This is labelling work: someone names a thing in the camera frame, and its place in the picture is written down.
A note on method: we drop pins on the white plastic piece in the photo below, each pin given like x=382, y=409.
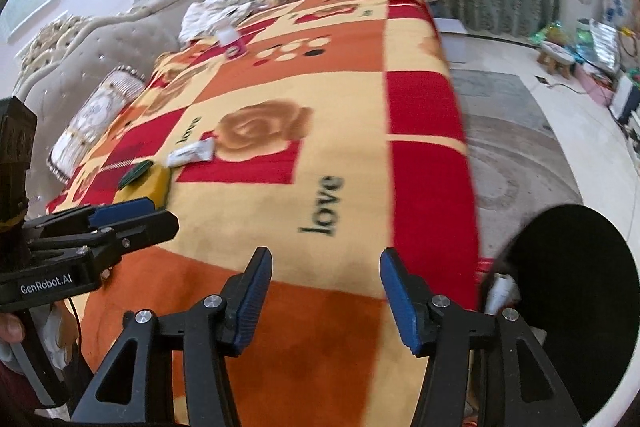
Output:
x=502, y=292

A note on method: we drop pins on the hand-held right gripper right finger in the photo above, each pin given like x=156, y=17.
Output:
x=400, y=302

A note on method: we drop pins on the red orange printed blanket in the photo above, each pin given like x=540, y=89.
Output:
x=325, y=132

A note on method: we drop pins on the small wooden stool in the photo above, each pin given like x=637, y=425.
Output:
x=556, y=57

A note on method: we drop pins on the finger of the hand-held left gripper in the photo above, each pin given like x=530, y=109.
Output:
x=122, y=212
x=145, y=229

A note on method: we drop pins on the silver foil bag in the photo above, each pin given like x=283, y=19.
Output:
x=605, y=44

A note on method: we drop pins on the white teal tissue packet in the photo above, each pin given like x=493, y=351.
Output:
x=192, y=153

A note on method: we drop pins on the white bottle pink label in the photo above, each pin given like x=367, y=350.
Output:
x=230, y=42

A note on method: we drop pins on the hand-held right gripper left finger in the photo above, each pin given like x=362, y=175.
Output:
x=250, y=302

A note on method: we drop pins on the grey patterned rug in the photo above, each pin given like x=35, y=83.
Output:
x=515, y=157

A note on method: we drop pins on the grey tufted headboard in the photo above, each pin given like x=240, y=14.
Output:
x=100, y=42

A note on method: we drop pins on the black round bin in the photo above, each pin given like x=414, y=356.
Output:
x=575, y=282

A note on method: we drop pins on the yellow sponge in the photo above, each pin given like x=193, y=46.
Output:
x=150, y=193

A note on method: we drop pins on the grey embroidered bolster pillow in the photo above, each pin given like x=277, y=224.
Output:
x=95, y=112

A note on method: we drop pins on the person's left hand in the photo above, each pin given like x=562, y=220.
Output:
x=10, y=329

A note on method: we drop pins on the white quilted cloth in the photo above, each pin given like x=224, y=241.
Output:
x=215, y=19

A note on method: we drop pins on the dark green booklet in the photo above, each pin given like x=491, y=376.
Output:
x=135, y=173

